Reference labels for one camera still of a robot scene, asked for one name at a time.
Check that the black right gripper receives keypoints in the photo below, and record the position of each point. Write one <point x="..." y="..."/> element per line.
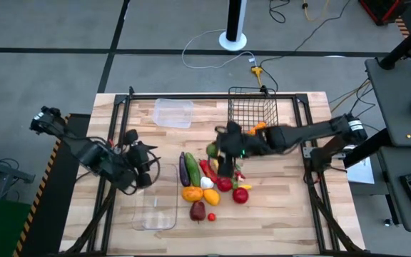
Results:
<point x="244" y="146"/>

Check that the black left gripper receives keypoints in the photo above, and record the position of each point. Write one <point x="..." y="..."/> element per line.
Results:
<point x="137" y="155"/>

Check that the small yellow pepper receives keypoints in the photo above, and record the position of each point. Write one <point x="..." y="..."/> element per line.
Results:
<point x="215" y="164"/>

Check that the green lime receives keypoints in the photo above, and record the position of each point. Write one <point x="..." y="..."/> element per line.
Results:
<point x="210" y="150"/>

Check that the red chili pepper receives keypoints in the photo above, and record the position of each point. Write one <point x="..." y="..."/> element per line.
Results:
<point x="208" y="171"/>

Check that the small red pepper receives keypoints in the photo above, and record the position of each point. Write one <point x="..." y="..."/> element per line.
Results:
<point x="240" y="175"/>

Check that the small green pepper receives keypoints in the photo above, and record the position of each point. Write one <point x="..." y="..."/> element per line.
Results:
<point x="234" y="183"/>

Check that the white garlic bulb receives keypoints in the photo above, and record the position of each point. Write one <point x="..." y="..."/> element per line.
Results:
<point x="206" y="182"/>

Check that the green cucumber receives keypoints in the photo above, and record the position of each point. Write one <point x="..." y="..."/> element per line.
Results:
<point x="193" y="169"/>

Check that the yellow lemon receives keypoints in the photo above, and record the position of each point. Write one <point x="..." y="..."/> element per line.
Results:
<point x="212" y="197"/>

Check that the large red tomato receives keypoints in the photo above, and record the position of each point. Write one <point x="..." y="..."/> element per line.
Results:
<point x="240" y="195"/>

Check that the orange carrot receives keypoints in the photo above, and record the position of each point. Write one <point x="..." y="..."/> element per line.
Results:
<point x="257" y="128"/>

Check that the orange bell pepper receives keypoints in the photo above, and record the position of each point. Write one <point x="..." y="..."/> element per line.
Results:
<point x="192" y="194"/>

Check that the red cherry tomato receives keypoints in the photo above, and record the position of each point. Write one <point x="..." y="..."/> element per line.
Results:
<point x="211" y="217"/>

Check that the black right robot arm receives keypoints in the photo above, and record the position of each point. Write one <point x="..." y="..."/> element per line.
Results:
<point x="309" y="133"/>

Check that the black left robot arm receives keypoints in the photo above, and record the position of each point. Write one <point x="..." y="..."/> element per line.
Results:
<point x="87" y="153"/>

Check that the small green vegetable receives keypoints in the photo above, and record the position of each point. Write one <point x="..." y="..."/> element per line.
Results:
<point x="237" y="166"/>

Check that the yellow corn cob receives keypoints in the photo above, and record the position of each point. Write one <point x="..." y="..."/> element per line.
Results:
<point x="245" y="186"/>

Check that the purple eggplant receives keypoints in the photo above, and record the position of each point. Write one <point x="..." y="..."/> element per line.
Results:
<point x="184" y="169"/>

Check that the frosted plastic container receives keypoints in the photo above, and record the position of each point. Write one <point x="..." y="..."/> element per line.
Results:
<point x="173" y="113"/>

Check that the clear plastic bin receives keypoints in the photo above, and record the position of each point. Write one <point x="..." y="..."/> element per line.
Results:
<point x="155" y="200"/>

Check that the yellow power plug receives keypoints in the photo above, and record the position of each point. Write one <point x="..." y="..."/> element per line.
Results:
<point x="256" y="71"/>

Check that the black hazard-striped mat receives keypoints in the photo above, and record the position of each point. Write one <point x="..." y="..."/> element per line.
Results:
<point x="59" y="200"/>

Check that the white paper sheet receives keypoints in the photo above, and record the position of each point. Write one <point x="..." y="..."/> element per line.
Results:
<point x="360" y="171"/>

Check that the black white pole stand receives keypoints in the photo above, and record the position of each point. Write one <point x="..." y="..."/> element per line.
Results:
<point x="235" y="21"/>

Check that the black desk support beam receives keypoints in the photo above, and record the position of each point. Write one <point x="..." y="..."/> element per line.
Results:
<point x="366" y="148"/>

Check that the grey desk with keyboard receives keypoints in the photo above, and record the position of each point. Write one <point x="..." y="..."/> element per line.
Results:
<point x="405" y="214"/>

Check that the red black cart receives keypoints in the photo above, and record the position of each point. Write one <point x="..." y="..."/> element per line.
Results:
<point x="384" y="10"/>

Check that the black boom pole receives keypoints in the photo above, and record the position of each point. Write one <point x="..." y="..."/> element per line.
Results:
<point x="409" y="41"/>

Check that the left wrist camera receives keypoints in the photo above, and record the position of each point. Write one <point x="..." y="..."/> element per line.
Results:
<point x="131" y="136"/>

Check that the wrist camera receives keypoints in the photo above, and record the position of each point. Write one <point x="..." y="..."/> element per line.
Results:
<point x="228" y="130"/>
<point x="131" y="136"/>

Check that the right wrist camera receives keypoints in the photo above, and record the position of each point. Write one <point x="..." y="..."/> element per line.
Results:
<point x="228" y="130"/>

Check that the black table frame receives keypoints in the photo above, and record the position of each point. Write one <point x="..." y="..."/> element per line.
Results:
<point x="209" y="96"/>

